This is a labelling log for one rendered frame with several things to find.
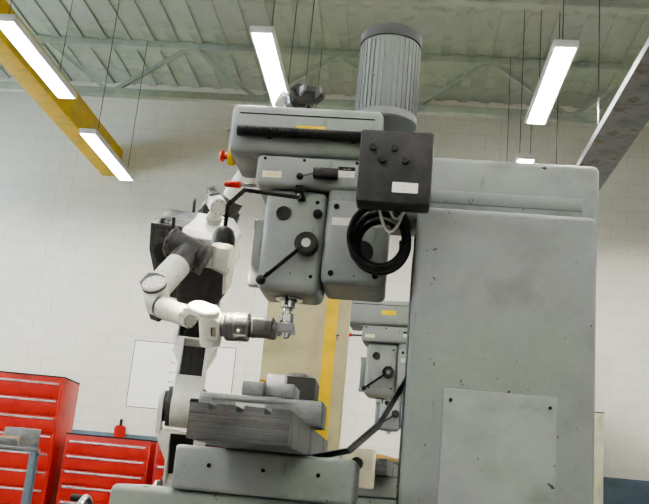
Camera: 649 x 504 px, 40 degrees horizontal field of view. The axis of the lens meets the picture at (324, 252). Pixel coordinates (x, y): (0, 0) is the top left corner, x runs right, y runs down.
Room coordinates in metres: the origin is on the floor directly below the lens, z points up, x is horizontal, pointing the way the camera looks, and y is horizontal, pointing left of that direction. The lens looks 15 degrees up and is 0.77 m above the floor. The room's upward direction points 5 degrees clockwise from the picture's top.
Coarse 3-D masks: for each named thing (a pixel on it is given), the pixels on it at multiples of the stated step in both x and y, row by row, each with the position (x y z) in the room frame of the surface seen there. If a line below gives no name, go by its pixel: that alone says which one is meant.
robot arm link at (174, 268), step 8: (168, 256) 2.90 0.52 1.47; (176, 256) 2.89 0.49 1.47; (160, 264) 2.88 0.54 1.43; (168, 264) 2.86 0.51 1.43; (176, 264) 2.87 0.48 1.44; (184, 264) 2.89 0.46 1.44; (152, 272) 2.82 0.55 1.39; (160, 272) 2.83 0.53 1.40; (168, 272) 2.84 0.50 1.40; (176, 272) 2.86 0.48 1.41; (184, 272) 2.90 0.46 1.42; (144, 280) 2.78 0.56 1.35; (152, 280) 2.77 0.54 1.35; (160, 280) 2.76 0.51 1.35; (168, 280) 2.83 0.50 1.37; (176, 280) 2.87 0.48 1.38; (144, 288) 2.75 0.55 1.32; (152, 288) 2.74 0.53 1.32; (160, 288) 2.75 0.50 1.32; (168, 288) 2.83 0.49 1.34
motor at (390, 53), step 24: (384, 24) 2.53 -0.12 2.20; (360, 48) 2.62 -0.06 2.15; (384, 48) 2.53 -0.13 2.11; (408, 48) 2.55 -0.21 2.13; (360, 72) 2.60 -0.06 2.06; (384, 72) 2.53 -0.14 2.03; (408, 72) 2.54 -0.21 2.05; (360, 96) 2.58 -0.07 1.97; (384, 96) 2.53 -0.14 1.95; (408, 96) 2.55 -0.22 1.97; (384, 120) 2.57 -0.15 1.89; (408, 120) 2.56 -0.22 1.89
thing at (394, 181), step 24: (360, 144) 2.27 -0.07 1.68; (384, 144) 2.26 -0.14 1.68; (408, 144) 2.25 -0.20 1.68; (432, 144) 2.25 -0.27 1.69; (360, 168) 2.26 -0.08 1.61; (384, 168) 2.26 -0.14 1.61; (408, 168) 2.25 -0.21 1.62; (360, 192) 2.26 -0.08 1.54; (384, 192) 2.25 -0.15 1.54; (408, 192) 2.25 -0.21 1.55
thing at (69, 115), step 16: (0, 0) 7.85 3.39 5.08; (0, 32) 7.97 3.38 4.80; (0, 48) 8.23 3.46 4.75; (16, 64) 8.57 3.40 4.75; (16, 80) 8.98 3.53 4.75; (32, 80) 8.94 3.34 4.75; (32, 96) 9.38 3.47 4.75; (48, 96) 9.34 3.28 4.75; (80, 96) 10.16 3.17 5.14; (48, 112) 9.81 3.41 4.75; (64, 112) 9.78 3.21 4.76; (80, 112) 10.24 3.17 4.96; (64, 128) 10.28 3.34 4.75; (96, 128) 10.84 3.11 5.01; (80, 144) 10.80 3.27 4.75; (112, 144) 11.51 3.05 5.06; (96, 160) 11.36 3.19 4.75
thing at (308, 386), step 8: (288, 376) 2.95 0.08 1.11; (296, 376) 2.95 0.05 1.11; (304, 376) 2.97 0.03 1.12; (312, 376) 3.00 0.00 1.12; (296, 384) 2.95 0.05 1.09; (304, 384) 2.95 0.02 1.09; (312, 384) 2.94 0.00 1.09; (304, 392) 2.95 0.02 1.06; (312, 392) 2.94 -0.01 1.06; (312, 400) 2.94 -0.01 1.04
